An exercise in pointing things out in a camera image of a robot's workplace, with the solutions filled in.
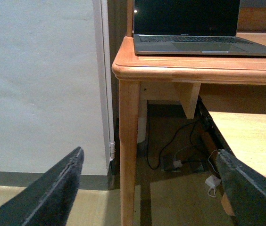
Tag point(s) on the grey laptop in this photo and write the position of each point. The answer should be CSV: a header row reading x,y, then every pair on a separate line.
x,y
190,27

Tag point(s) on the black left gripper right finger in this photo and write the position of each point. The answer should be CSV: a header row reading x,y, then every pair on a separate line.
x,y
245,189

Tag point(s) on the wooden desk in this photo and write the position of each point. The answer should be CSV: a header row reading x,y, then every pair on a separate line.
x,y
186,77

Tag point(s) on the white pipe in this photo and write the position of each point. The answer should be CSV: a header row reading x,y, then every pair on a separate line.
x,y
108,85

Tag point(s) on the white power adapter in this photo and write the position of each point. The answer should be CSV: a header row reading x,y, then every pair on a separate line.
x,y
212,181

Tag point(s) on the wooden keyboard drawer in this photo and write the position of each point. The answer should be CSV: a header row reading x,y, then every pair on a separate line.
x,y
241,134

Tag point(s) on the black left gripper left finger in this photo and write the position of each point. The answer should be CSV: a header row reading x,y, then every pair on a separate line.
x,y
48,200

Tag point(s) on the power strip on floor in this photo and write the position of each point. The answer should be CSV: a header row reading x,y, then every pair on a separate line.
x,y
171,163

